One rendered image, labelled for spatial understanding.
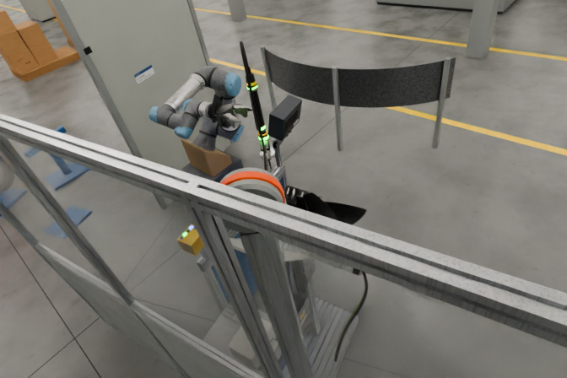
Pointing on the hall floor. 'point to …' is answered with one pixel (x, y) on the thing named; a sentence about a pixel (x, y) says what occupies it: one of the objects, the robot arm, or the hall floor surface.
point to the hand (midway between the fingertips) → (244, 114)
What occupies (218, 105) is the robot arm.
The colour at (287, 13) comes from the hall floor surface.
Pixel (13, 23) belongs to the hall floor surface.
